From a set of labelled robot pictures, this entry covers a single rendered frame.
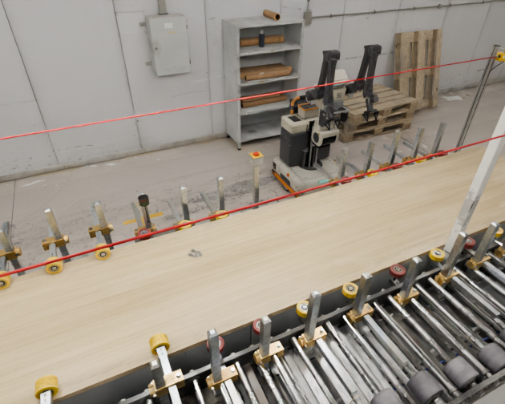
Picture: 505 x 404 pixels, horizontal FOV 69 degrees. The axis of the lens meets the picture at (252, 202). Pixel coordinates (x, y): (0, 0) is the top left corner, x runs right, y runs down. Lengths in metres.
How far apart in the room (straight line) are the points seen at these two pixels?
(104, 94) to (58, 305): 3.14
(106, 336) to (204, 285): 0.52
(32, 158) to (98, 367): 3.60
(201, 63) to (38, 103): 1.92
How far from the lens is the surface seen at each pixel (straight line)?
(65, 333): 2.00
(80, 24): 4.62
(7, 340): 2.10
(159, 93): 4.91
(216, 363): 1.66
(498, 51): 3.60
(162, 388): 1.64
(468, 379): 2.00
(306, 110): 3.95
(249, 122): 5.48
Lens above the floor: 2.40
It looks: 36 degrees down
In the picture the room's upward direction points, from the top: straight up
